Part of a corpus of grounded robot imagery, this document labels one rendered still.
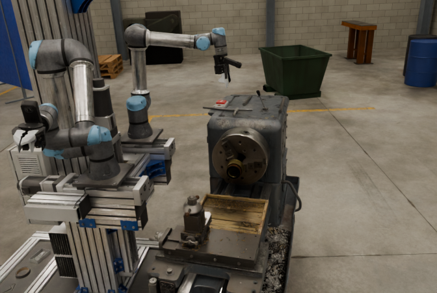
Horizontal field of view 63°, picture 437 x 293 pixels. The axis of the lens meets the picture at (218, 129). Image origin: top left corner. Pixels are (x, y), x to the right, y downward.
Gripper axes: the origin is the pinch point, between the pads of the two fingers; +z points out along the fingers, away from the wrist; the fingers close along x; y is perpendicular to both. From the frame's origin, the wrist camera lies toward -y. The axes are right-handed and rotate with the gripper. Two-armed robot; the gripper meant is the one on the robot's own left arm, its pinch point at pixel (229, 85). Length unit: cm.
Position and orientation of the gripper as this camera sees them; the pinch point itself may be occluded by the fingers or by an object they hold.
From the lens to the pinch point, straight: 223.9
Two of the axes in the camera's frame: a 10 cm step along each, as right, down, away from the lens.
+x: -1.6, 3.6, -9.2
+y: -9.8, 0.7, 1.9
